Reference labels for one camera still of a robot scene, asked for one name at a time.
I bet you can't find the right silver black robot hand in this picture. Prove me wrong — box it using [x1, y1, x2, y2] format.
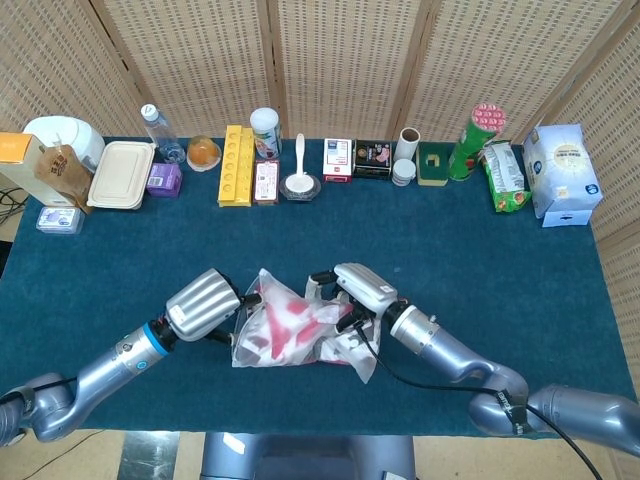
[305, 263, 409, 336]

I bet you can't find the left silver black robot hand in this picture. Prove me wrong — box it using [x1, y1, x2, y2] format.
[164, 268, 264, 346]

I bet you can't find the frosted translucent plastic zip bag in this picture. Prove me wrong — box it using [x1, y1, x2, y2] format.
[230, 268, 382, 385]

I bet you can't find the red white black patterned garment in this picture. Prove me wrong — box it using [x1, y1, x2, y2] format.
[239, 287, 374, 366]

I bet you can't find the green snack bag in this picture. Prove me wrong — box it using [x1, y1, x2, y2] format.
[480, 140, 532, 214]

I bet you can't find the blue carpet table cover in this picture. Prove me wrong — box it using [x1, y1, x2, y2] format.
[0, 135, 631, 441]

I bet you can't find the dark patterned ceramic bowl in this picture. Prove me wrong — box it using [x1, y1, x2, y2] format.
[278, 172, 322, 204]

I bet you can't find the small white jar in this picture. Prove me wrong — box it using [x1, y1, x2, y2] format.
[391, 158, 418, 187]

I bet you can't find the black printed box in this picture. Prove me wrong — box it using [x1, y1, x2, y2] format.
[352, 139, 394, 181]

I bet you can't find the purple tissue pack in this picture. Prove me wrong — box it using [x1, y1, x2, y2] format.
[146, 162, 183, 199]

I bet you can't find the red and white box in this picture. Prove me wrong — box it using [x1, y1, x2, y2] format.
[322, 138, 354, 184]

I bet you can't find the dark red small box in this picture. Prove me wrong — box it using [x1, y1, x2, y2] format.
[252, 158, 281, 206]

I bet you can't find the yellow plastic mould tray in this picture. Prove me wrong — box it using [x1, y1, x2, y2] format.
[217, 124, 256, 208]

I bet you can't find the green and yellow sponge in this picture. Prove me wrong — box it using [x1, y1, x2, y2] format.
[415, 141, 451, 188]

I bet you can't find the white paper roll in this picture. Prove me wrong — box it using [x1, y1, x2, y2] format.
[398, 127, 420, 164]

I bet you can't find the orange jelly cup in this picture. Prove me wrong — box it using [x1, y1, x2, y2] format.
[186, 134, 223, 174]

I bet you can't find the beige lidded food container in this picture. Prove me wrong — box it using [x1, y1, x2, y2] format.
[86, 140, 157, 211]

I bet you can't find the clear blue plastic box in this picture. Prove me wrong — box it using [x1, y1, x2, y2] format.
[35, 205, 85, 236]

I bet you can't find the clear plastic water bottle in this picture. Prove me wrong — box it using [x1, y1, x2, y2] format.
[140, 103, 187, 165]

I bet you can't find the green chips tube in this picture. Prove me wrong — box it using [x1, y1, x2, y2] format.
[448, 103, 508, 183]

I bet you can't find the grey robot torso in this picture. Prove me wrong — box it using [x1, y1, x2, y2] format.
[199, 432, 417, 480]

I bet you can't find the white printed cylindrical can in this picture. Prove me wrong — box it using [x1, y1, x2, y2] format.
[249, 107, 283, 161]

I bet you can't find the brown paper pouch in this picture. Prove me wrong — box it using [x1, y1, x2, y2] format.
[33, 144, 96, 215]

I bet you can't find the woven rattan folding screen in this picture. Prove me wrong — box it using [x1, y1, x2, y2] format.
[0, 0, 640, 480]

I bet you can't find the orange and beige carton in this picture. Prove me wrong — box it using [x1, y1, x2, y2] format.
[0, 132, 69, 207]

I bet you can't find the black right hand cable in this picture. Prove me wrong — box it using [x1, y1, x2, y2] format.
[349, 322, 606, 480]

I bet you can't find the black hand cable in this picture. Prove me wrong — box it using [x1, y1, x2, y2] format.
[0, 375, 80, 407]
[349, 322, 606, 480]

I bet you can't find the black left hand cable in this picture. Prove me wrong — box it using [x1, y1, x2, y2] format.
[0, 375, 80, 407]

